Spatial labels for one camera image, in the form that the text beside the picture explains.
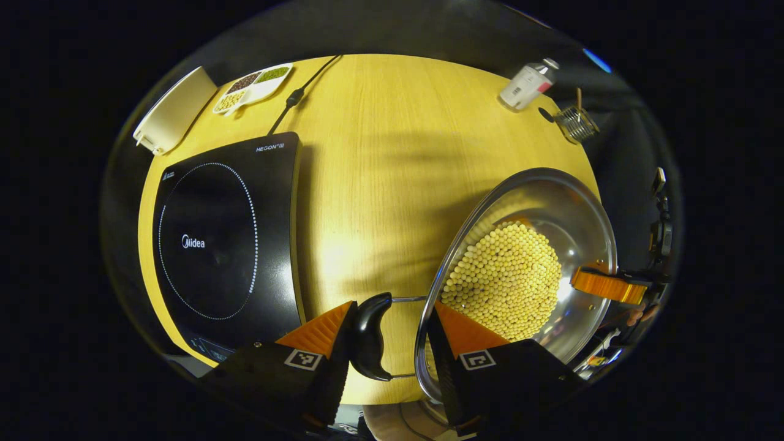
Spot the black induction cooktop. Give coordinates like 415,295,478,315
151,132,307,368

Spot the clear plastic bottle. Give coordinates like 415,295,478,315
499,58,559,112

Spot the black power cable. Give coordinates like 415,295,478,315
268,55,341,135

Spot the white divided bean dish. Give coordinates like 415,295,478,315
213,63,293,116

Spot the clear glass cup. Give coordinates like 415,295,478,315
554,105,600,143

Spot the white toaster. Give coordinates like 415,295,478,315
133,66,218,156

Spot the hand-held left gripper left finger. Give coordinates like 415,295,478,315
202,300,358,432

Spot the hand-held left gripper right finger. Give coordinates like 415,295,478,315
427,300,589,437

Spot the steel pot with black handle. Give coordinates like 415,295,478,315
349,167,618,405

